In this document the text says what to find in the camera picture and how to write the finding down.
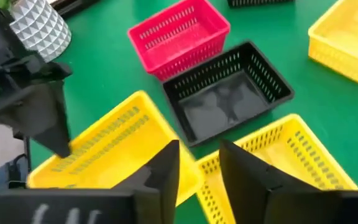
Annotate black slotted plastic basket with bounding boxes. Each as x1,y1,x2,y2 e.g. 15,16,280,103
162,40,295,147
226,0,295,9

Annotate succulent in white pot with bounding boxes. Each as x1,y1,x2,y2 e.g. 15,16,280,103
0,0,73,63

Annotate yellow slotted plastic basket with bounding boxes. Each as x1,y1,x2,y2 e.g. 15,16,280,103
26,90,203,208
196,113,358,224
308,0,358,85

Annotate red slotted plastic basket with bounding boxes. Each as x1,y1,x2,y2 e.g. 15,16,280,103
127,0,231,75
149,32,231,83

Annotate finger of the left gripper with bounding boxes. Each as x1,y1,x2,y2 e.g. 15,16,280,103
0,79,71,159

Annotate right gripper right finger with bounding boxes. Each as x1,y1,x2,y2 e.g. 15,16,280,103
219,138,333,224

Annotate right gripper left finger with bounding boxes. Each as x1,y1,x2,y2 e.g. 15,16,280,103
112,139,180,224

